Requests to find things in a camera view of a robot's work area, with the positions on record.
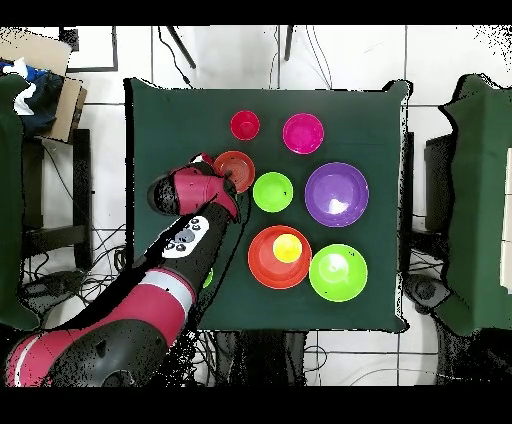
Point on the yellow cup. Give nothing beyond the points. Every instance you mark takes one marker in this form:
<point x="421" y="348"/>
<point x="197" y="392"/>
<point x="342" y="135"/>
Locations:
<point x="287" y="248"/>

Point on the pink bowl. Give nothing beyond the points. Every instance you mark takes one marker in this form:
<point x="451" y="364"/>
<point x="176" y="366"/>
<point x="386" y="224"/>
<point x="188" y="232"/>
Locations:
<point x="303" y="133"/>

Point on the large green bowl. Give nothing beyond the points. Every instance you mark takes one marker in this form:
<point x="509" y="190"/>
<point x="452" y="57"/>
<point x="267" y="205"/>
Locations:
<point x="340" y="272"/>

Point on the green cloth covered table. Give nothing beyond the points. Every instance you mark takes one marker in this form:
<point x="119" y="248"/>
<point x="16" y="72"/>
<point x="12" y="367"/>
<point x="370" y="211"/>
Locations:
<point x="10" y="200"/>
<point x="476" y="200"/>

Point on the green cup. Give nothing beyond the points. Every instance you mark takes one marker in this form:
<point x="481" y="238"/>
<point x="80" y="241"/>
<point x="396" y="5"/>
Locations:
<point x="208" y="279"/>

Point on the dark green tablecloth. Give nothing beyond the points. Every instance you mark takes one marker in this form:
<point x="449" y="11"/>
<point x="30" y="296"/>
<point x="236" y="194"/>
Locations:
<point x="360" y="120"/>

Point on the cardboard box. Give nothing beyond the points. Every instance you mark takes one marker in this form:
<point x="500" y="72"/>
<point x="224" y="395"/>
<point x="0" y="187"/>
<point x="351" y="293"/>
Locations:
<point x="36" y="50"/>

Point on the black tripod leg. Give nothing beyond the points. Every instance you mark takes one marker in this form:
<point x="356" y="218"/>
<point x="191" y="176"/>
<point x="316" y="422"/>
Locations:
<point x="182" y="48"/>
<point x="288" y="44"/>

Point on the small green bowl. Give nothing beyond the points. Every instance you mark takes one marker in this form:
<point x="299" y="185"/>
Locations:
<point x="272" y="192"/>

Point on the small orange bowl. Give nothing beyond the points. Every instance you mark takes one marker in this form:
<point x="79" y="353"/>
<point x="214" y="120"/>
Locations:
<point x="240" y="168"/>

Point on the blue and white cloth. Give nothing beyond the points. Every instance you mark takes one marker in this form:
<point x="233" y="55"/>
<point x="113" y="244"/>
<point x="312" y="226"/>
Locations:
<point x="44" y="100"/>

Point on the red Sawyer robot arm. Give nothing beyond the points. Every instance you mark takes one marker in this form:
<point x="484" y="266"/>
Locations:
<point x="192" y="192"/>

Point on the red cup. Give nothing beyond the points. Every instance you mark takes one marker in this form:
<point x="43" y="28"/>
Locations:
<point x="245" y="125"/>

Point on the large purple bowl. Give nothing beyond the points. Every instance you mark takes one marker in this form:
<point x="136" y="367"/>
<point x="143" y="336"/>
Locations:
<point x="336" y="192"/>

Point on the black stool frame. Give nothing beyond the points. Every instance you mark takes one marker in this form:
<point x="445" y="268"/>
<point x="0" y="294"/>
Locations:
<point x="82" y="200"/>

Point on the large orange-red bowl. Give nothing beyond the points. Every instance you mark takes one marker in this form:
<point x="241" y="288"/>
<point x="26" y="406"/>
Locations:
<point x="264" y="268"/>

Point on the black rectangular frame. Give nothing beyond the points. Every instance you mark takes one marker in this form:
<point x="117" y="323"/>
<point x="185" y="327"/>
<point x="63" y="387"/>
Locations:
<point x="115" y="48"/>

